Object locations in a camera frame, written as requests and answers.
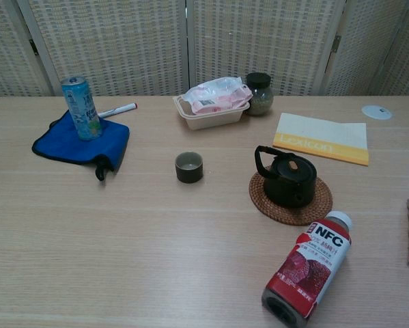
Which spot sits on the woven folding screen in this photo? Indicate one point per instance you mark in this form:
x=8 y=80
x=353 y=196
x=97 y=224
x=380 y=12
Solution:
x=115 y=41

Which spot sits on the dark green ceramic teacup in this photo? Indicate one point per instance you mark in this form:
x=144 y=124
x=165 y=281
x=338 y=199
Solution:
x=189 y=174

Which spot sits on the beige takeaway food tray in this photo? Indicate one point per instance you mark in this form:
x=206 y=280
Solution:
x=211 y=121

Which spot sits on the white yellow Lexicon book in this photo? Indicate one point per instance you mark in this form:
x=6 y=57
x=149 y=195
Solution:
x=320 y=133

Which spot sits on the white round lid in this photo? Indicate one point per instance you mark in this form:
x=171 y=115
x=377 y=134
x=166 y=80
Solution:
x=373 y=112

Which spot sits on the blue microfiber cloth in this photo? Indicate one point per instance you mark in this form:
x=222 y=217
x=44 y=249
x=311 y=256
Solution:
x=60 y=147

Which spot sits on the pink white snack packet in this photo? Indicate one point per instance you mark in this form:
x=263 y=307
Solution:
x=218 y=95

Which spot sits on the white marker pen red cap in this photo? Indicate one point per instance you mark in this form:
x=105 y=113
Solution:
x=122 y=108

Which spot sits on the black teapot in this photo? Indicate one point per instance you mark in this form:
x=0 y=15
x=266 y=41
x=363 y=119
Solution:
x=286 y=184

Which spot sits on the glass jar black lid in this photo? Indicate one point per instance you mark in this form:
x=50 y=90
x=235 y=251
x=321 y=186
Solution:
x=260 y=102

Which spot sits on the light blue drink can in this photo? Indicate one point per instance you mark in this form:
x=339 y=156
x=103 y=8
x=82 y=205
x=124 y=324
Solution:
x=84 y=116

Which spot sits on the red NFC juice bottle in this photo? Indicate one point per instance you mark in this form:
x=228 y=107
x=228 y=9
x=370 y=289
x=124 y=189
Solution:
x=306 y=266

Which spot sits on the brown round woven coaster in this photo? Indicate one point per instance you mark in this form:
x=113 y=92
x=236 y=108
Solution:
x=313 y=212

